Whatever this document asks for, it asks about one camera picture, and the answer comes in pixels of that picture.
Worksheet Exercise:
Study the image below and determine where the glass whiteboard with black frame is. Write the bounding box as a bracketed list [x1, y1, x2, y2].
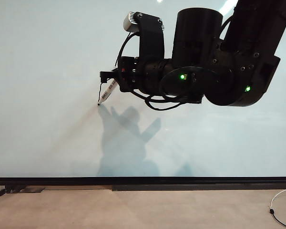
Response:
[0, 0, 286, 186]

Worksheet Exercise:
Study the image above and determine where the dark metal floor bracket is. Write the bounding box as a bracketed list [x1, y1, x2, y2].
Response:
[5, 187, 46, 194]

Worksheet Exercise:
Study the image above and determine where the thin black camera cable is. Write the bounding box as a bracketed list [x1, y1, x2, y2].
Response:
[114, 32, 139, 69]

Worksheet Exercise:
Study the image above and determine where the white and black floor cable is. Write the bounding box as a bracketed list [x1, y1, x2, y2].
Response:
[268, 187, 286, 226]

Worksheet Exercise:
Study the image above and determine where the white whiteboard marker pen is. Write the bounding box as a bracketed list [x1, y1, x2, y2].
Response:
[97, 79, 118, 106]

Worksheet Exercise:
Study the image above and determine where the black whiteboard stand base bar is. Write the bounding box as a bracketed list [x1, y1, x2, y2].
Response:
[112, 184, 286, 192]

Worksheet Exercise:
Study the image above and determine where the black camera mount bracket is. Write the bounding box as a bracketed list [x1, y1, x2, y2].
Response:
[134, 11, 165, 63]

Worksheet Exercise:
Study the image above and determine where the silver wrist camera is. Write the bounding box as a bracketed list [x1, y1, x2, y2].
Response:
[123, 11, 140, 32]

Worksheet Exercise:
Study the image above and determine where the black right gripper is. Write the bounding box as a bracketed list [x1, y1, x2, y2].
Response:
[99, 56, 146, 94]

